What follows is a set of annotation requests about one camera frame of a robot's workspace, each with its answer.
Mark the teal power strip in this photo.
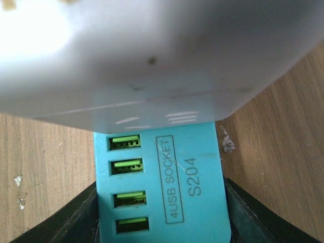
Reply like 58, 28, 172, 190
94, 123, 231, 242

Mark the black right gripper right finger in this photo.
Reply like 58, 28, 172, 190
224, 178, 319, 242

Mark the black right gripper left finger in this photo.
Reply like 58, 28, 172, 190
12, 182, 100, 242

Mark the white cube adapter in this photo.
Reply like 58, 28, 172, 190
1, 1, 323, 133

